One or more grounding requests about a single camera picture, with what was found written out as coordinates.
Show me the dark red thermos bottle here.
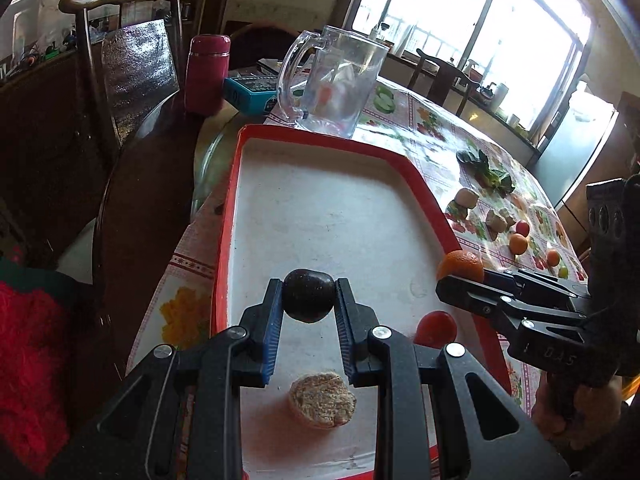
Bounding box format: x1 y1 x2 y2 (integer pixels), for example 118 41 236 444
184 34 232 115

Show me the red rimmed white tray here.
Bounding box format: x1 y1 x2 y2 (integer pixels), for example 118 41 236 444
210 124 513 480

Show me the person's right hand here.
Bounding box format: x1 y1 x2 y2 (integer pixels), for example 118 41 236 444
531 375 623 453

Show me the red fuzzy cloth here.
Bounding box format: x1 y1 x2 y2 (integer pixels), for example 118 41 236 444
0 255 71 476

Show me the dark purple passion fruit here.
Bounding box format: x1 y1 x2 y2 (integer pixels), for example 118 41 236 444
281 268 337 324

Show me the silver foil sheet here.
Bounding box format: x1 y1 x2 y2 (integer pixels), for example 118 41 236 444
101 19 181 136

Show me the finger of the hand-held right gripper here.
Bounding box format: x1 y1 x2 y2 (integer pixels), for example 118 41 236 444
482 267 591 301
435 274 588 346

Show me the dark wooden chair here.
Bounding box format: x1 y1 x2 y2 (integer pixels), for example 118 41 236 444
407 48 481 116

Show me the silver refrigerator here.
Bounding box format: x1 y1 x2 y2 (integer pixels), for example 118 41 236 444
530 87 621 206

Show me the green leafy sprig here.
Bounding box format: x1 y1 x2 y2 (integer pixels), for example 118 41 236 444
456 149 516 195

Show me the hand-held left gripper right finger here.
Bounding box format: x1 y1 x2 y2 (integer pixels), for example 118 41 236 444
334 277 571 480

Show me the round fibrous sugarcane slice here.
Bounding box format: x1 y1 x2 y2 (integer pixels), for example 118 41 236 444
289 371 358 429

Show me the large window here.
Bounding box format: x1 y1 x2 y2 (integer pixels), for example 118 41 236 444
350 0 593 146

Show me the dark wooden cabinet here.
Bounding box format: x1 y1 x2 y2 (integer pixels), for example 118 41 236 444
0 45 108 261

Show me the clear glass mug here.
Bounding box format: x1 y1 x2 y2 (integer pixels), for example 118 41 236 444
276 25 391 140

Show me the blue box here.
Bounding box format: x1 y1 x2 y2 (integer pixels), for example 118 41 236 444
222 75 279 116

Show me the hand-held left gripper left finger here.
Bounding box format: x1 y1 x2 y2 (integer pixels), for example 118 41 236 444
47 278 284 480

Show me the metal kettle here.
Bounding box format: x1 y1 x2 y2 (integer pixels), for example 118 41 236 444
480 81 510 108

